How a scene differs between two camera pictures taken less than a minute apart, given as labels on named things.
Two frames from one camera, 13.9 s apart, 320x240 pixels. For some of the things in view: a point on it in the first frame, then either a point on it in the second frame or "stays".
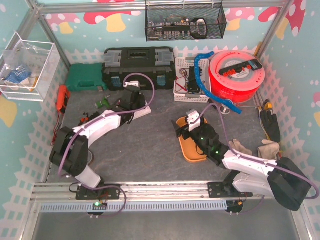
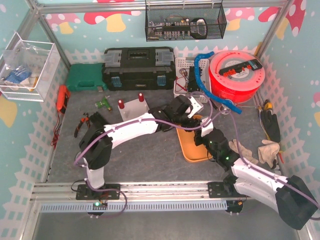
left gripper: x=135 y=97 to x=187 y=122
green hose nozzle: x=104 y=102 stays
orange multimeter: x=63 y=96 stays
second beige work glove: x=234 y=144 stays
